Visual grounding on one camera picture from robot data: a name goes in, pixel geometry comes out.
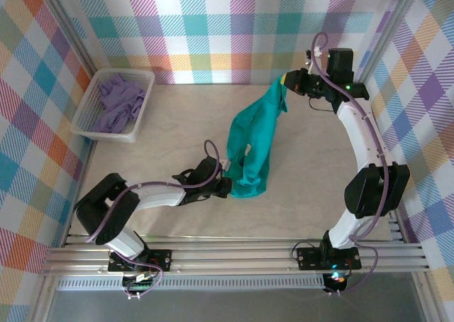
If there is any teal t-shirt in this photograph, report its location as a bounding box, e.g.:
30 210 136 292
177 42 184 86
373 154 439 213
225 74 290 199

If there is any purple cloth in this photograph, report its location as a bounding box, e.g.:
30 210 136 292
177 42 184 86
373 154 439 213
92 72 147 134

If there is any white plastic mesh basket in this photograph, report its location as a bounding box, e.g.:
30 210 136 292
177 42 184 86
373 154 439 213
70 67 156 144

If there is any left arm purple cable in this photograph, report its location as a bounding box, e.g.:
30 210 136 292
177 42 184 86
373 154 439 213
84 140 221 299

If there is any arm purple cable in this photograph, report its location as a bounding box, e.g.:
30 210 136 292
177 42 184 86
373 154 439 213
310 32 391 296
84 140 221 299

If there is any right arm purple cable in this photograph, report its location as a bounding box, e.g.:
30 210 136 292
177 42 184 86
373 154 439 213
310 32 391 296

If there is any aluminium mounting rail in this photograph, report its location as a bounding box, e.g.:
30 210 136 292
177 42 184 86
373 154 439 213
39 229 430 277

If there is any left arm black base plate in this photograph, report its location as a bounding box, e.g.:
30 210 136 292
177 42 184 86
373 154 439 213
108 249 173 272

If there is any aluminium corner post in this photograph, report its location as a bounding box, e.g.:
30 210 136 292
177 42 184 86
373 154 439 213
41 0 97 75
357 0 425 85

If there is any slotted grey cable duct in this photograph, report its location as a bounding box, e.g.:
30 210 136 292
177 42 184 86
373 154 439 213
56 278 326 290

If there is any aluminium table edge rail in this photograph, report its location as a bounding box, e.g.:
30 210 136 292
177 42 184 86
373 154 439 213
62 137 96 247

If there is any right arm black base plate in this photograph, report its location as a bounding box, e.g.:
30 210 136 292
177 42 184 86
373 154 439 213
296 245 362 270

